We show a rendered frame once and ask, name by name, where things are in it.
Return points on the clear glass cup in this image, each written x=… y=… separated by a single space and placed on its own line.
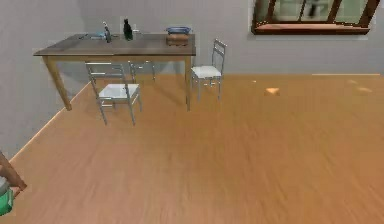
x=135 y=32

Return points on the dark green bottle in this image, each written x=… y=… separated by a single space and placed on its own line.
x=127 y=30

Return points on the brown framed window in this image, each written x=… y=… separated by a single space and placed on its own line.
x=311 y=20

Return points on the blue flat object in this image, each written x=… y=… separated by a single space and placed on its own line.
x=96 y=35

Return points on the green bin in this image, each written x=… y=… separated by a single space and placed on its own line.
x=5 y=199

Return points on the brown wooden table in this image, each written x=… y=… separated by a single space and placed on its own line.
x=143 y=47

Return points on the grey chair white seat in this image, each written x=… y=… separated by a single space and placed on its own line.
x=117 y=91
x=206 y=71

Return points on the grey slim bottle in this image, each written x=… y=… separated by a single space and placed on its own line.
x=107 y=33

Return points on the blue bowl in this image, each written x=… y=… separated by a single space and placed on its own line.
x=178 y=30

